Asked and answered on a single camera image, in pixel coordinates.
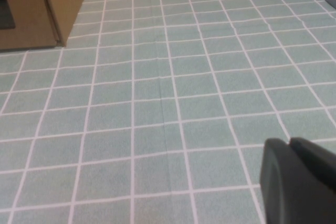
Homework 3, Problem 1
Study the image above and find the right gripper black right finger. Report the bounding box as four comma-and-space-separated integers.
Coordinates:
288, 136, 336, 193

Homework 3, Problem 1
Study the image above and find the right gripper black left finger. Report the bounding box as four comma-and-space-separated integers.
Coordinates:
259, 137, 336, 224

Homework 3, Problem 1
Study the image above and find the green white checked tablecloth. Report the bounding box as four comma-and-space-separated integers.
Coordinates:
0, 0, 336, 224

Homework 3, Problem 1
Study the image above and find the cardboard drawer with flat window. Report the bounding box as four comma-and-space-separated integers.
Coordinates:
0, 0, 60, 51

